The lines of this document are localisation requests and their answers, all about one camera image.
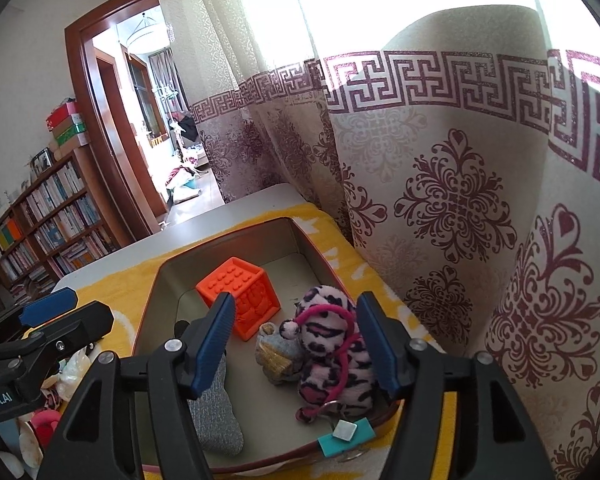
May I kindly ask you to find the grey and gold small toy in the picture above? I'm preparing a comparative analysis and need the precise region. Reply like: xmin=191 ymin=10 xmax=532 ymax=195
xmin=254 ymin=322 xmax=306 ymax=387

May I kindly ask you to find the coat stand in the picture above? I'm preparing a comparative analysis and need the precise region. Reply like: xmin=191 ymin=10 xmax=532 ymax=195
xmin=166 ymin=85 xmax=192 ymax=163

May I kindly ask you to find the brown cardboard box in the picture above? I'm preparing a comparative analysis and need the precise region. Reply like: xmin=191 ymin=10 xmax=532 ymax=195
xmin=50 ymin=135 xmax=92 ymax=157

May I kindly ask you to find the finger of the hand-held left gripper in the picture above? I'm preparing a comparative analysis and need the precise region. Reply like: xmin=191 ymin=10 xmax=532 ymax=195
xmin=0 ymin=301 xmax=115 ymax=403
xmin=0 ymin=287 xmax=79 ymax=333

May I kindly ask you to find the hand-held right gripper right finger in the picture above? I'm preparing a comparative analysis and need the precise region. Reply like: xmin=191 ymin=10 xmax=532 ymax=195
xmin=355 ymin=291 xmax=556 ymax=480

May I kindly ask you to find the grey sock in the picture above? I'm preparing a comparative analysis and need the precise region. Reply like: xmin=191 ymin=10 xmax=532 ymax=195
xmin=187 ymin=355 xmax=245 ymax=456

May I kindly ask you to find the red tin container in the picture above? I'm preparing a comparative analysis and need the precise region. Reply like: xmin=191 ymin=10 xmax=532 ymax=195
xmin=130 ymin=216 xmax=406 ymax=476

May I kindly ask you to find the wooden bookshelf with books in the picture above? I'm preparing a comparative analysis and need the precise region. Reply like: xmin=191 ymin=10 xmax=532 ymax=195
xmin=0 ymin=147 xmax=121 ymax=311

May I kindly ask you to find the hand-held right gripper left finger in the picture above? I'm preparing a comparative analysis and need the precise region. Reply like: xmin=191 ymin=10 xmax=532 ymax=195
xmin=36 ymin=292 xmax=237 ymax=480

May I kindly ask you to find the pink leopard plush toy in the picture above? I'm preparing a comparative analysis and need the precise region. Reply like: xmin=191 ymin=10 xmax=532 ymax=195
xmin=279 ymin=284 xmax=381 ymax=425

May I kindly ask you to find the red cardboard box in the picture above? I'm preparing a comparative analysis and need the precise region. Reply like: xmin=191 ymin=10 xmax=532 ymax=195
xmin=46 ymin=101 xmax=81 ymax=131

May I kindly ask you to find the pink rubber ring toy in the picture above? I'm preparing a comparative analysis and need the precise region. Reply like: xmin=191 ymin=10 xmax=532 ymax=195
xmin=29 ymin=408 xmax=63 ymax=450

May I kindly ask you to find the pile of clothes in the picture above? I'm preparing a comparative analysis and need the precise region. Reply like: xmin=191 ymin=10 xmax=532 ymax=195
xmin=164 ymin=164 xmax=202 ymax=202

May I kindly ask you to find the brown wooden door frame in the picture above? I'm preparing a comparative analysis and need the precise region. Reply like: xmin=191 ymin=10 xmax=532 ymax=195
xmin=64 ymin=0 xmax=173 ymax=246

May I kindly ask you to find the white ceiling lamp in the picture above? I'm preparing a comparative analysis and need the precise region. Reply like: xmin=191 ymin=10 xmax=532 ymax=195
xmin=127 ymin=12 xmax=173 ymax=54

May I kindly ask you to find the green cardboard box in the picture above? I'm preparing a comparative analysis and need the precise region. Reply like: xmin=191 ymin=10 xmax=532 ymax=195
xmin=52 ymin=120 xmax=88 ymax=147

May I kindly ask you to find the beige maroon patterned curtain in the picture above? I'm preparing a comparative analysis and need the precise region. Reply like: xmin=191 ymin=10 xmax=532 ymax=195
xmin=150 ymin=0 xmax=600 ymax=480

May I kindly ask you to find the teal tag with white square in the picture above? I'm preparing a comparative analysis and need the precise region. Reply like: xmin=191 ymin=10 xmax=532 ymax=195
xmin=317 ymin=417 xmax=376 ymax=459

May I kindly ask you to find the yellow white patterned towel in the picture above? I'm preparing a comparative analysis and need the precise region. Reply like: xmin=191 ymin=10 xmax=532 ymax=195
xmin=52 ymin=200 xmax=481 ymax=480

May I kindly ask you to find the red-orange studded rubber cube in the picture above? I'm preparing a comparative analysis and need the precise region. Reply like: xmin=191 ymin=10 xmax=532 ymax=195
xmin=196 ymin=256 xmax=282 ymax=343

